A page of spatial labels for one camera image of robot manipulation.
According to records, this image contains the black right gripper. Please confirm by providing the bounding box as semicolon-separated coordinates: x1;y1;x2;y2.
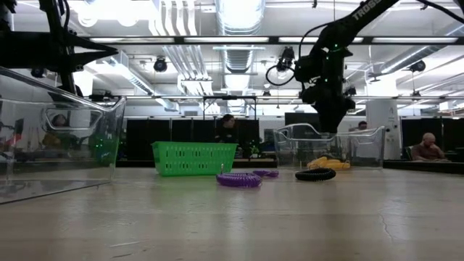
301;80;357;134

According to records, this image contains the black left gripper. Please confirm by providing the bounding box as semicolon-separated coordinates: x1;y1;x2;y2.
53;30;119;73

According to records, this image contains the black spring keychain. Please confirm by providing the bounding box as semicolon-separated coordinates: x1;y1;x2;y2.
294;167;337;182

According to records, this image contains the purple spring keychain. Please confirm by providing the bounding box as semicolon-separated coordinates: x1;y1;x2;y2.
252;169;280;178
216;163;263;189

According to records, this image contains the black monitor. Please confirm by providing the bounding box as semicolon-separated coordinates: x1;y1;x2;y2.
284;112;322;138

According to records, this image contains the clear plastic bin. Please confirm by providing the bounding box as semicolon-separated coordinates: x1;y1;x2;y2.
0;67;127;206
273;123;386;170

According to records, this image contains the white pillar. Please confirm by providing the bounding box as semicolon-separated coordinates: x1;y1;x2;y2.
365;99;402;160

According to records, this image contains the black metal stand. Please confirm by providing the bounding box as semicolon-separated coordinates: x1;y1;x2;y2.
202;95;257;120

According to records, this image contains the black beam with light strips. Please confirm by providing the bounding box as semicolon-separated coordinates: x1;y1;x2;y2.
81;35;464;46

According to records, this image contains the green plastic basket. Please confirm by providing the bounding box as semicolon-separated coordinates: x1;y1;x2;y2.
151;141;239;178

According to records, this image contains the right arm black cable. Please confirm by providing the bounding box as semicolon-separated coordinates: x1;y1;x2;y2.
265;64;297;87

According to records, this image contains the black partition wall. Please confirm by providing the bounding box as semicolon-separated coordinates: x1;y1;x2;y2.
400;117;464;162
125;117;260;162

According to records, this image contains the silver ventilation duct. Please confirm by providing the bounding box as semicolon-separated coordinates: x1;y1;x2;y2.
215;0;265;73

